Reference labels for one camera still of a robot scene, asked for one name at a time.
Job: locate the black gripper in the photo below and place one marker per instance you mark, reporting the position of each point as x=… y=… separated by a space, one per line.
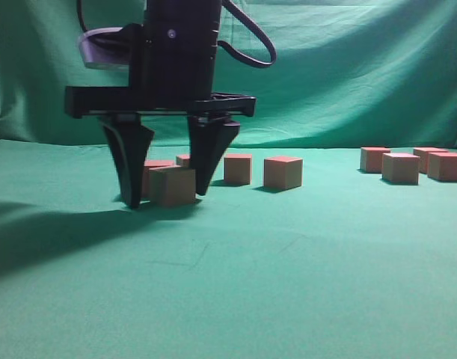
x=171 y=68

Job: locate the pink cube column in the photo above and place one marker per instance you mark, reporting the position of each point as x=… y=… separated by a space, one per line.
x=442 y=166
x=371 y=159
x=183 y=160
x=423 y=153
x=172 y=186
x=400 y=168

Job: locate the pink cube placed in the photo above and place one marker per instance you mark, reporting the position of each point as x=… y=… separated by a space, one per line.
x=150 y=164
x=238 y=168
x=282 y=172

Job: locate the green cloth backdrop and cover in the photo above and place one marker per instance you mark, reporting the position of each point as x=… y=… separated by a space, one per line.
x=344 y=266

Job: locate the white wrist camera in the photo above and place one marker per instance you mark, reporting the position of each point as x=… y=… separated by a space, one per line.
x=98 y=52

